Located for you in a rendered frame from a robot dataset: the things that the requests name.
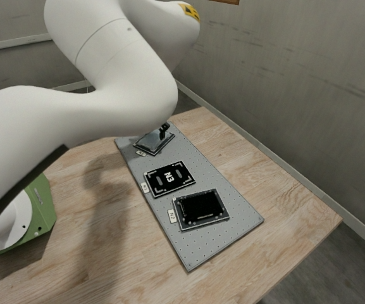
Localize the black multiwell plate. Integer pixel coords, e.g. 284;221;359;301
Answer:
178;191;224;224

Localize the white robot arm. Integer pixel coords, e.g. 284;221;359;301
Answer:
0;0;200;250

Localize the black rectangular nest plate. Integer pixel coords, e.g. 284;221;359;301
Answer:
144;160;196;199

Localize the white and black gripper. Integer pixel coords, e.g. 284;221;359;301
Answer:
158;122;170;141

